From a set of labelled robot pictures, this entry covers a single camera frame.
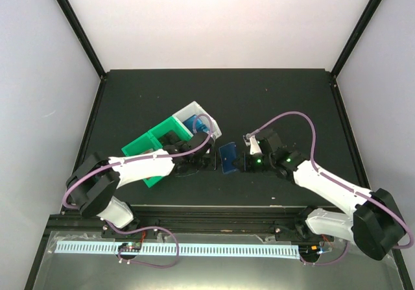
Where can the frame post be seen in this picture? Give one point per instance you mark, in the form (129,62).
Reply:
(82,37)
(358,30)

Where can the blue cards in white bin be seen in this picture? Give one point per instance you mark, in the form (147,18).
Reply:
(195,124)

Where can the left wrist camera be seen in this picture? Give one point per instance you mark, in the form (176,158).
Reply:
(211,145)

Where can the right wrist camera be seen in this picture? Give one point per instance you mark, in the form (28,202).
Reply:
(252,143)

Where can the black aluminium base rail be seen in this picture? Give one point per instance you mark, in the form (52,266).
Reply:
(214,220)

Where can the white plastic bin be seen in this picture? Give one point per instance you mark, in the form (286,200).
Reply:
(195,109)

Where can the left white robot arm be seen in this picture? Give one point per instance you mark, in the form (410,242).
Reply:
(91,188)

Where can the green plastic bin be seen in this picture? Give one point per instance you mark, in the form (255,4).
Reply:
(169,127)
(141,144)

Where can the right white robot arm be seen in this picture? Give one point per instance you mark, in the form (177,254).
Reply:
(368,219)

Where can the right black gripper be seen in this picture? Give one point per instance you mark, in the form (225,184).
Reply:
(246,166)

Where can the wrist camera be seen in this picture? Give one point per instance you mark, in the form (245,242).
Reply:
(211,145)
(252,143)

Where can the white slotted cable duct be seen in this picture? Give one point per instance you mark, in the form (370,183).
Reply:
(182,249)

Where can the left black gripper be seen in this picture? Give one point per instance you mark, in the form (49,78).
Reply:
(213,163)

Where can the right frame post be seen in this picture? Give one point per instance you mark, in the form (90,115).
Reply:
(358,30)

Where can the left controller board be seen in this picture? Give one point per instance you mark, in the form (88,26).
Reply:
(129,247)

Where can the blue card holder wallet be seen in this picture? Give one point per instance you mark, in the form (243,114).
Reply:
(228,155)

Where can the controller board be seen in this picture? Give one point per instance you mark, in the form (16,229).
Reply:
(314,250)
(129,247)

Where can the near green plastic bin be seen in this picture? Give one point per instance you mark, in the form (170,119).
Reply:
(141,144)

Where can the right controller board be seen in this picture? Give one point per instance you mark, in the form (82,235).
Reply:
(314,250)

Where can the middle green plastic bin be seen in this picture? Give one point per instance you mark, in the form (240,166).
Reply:
(169,127)

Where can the left frame post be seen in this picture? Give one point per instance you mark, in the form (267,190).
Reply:
(82,37)

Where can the black cards in green bin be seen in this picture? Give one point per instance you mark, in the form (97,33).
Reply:
(169,138)

